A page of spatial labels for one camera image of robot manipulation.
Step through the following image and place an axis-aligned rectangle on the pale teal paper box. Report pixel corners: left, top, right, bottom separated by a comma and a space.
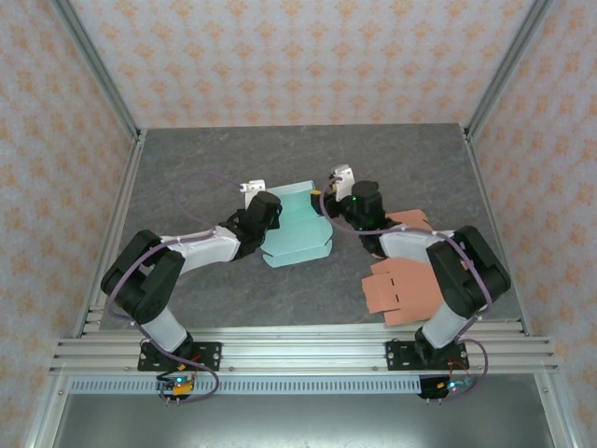
258, 179, 336, 270

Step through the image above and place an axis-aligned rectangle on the salmon pink paper box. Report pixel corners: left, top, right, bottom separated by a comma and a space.
361, 209, 444, 328

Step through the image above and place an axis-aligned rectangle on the narrow aluminium table edge beam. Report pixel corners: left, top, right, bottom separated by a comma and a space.
81, 324, 533, 340

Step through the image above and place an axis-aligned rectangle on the grey metal shelf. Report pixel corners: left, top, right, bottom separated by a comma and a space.
50, 391, 561, 448

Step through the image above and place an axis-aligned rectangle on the aluminium right side rail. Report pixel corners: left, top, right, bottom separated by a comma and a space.
461, 125, 533, 337

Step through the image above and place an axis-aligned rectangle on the aluminium rail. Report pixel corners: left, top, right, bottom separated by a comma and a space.
72, 130, 148, 337
461, 125, 533, 337

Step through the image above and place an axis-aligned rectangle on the aluminium left side rail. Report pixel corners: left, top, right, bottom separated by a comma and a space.
72, 130, 148, 337

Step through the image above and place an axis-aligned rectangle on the wide aluminium frame beam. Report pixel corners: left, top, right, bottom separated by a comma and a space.
49, 336, 561, 375

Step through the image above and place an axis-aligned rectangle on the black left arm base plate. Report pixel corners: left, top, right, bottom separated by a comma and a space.
138, 342, 223, 372

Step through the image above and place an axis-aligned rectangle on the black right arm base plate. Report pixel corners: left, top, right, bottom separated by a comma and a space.
385, 340, 470, 372

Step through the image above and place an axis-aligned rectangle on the slotted grey cable duct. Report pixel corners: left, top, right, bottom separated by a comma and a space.
68, 376, 423, 396

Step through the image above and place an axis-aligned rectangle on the aluminium right corner post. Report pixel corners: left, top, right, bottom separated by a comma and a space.
463, 0, 557, 141

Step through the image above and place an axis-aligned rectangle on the aluminium corner post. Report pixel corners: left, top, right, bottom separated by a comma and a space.
49, 0, 144, 141
463, 0, 557, 141

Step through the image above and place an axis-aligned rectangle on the aluminium left corner post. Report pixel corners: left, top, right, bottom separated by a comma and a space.
49, 0, 144, 141

